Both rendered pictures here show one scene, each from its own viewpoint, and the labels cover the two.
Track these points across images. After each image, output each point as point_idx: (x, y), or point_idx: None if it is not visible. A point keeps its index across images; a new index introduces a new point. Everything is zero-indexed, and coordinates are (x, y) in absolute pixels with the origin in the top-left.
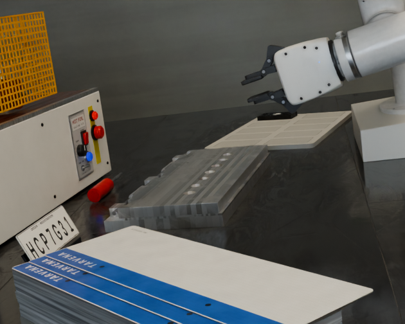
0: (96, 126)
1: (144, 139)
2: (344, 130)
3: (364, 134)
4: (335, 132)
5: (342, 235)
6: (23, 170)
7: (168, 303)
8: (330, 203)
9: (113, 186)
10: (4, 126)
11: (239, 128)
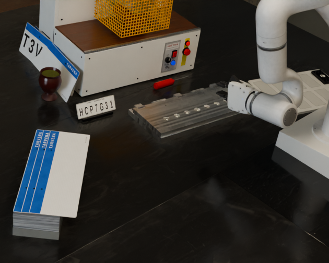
0: (186, 49)
1: (250, 48)
2: None
3: (280, 133)
4: None
5: (177, 181)
6: (118, 66)
7: (37, 180)
8: (210, 160)
9: (172, 84)
10: (113, 48)
11: None
